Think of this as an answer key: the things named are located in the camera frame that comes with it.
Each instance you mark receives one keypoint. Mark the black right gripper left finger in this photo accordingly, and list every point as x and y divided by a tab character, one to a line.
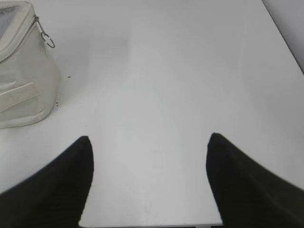
55	196

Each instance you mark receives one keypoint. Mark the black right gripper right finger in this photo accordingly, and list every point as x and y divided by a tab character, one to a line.
247	194

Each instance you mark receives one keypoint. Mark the cream canvas zipper bag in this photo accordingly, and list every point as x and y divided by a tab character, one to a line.
29	76

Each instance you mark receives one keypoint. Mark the silver ring zipper pull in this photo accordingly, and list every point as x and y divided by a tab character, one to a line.
46	38

